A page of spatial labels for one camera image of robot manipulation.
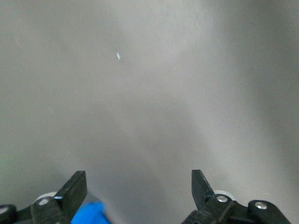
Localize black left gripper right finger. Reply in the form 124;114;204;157
181;169;293;224

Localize blue plastic storage bin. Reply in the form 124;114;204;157
70;201;106;224

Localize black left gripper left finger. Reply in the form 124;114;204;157
0;170;88;224

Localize dark grey table mat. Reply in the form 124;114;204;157
0;0;299;224

